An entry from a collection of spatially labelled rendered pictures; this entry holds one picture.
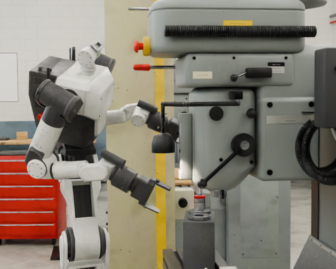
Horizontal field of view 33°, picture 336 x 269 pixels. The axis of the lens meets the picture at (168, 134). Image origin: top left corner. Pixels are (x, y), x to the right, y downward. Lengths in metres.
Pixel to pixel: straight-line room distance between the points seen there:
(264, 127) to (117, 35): 1.93
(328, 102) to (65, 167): 1.09
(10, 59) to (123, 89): 7.50
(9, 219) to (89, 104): 4.36
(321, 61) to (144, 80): 2.09
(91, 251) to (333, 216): 0.99
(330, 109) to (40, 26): 9.60
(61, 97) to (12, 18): 8.90
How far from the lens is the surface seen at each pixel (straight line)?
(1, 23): 11.01
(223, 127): 1.74
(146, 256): 3.67
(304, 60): 1.80
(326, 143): 1.99
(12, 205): 6.48
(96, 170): 2.14
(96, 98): 2.25
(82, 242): 2.39
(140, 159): 3.55
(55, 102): 2.14
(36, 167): 2.24
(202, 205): 2.32
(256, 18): 1.75
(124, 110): 2.66
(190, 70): 1.70
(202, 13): 1.71
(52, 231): 6.43
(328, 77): 1.55
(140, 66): 1.90
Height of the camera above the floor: 1.60
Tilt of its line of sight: 4 degrees down
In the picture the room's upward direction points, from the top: 1 degrees counter-clockwise
